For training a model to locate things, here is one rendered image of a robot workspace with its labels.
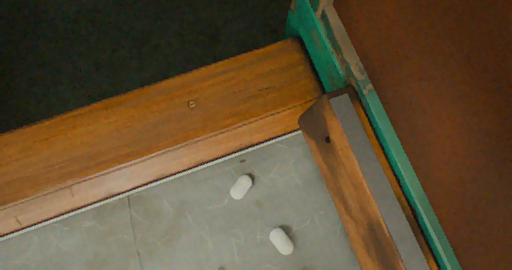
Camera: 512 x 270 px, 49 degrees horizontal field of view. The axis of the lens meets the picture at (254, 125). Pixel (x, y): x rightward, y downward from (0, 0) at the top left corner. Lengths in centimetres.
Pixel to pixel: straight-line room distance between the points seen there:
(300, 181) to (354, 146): 13
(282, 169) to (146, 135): 17
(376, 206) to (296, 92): 20
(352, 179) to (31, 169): 38
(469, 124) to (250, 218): 32
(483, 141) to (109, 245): 44
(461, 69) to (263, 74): 33
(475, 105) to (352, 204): 21
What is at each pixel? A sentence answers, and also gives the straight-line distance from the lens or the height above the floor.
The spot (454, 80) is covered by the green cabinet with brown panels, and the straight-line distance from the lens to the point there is 47.
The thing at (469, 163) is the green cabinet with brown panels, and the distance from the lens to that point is 49.
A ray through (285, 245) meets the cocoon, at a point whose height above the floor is 76.
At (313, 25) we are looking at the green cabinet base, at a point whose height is 82.
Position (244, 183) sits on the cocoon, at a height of 76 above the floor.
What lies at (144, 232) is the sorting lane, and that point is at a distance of 69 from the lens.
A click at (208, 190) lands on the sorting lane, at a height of 74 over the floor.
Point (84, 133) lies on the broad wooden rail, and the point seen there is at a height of 77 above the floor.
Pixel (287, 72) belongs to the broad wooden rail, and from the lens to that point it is 72.
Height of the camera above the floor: 142
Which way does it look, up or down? 71 degrees down
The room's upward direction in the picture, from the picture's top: 8 degrees clockwise
